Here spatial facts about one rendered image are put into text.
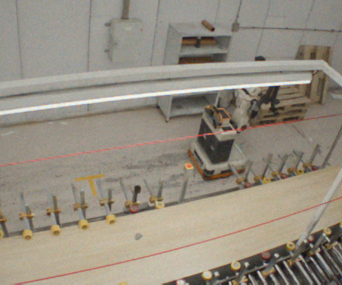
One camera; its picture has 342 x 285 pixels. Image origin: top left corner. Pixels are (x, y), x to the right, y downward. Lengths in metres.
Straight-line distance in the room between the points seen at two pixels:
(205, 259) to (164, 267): 0.37
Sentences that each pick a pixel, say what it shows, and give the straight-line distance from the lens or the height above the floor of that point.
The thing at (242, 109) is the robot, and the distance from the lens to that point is 4.81.
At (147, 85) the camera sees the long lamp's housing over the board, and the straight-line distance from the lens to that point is 2.22.
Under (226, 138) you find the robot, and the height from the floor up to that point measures 0.73.
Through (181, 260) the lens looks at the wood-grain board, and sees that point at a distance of 3.13.
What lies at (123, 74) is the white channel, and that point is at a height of 2.46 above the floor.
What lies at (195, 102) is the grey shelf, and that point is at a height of 0.14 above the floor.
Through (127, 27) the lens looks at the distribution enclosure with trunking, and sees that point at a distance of 5.15.
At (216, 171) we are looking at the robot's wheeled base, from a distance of 4.99.
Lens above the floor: 3.51
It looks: 39 degrees down
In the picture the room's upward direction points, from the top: 10 degrees clockwise
